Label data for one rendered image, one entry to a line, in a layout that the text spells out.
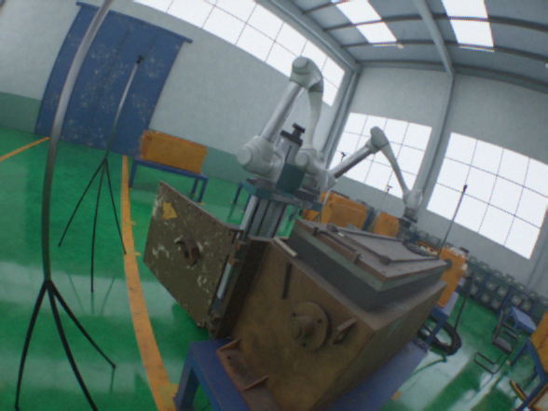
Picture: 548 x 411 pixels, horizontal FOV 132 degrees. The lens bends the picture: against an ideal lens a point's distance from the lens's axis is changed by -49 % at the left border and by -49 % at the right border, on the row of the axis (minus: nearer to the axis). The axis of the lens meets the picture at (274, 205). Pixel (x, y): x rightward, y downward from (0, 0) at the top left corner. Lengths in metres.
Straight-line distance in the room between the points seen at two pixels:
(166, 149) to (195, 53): 5.24
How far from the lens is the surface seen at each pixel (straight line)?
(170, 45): 9.67
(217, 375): 1.14
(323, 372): 0.87
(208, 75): 9.89
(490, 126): 11.52
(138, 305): 2.30
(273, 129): 1.34
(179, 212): 1.26
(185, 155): 5.68
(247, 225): 1.79
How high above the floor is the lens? 1.55
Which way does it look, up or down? 10 degrees down
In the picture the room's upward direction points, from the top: 21 degrees clockwise
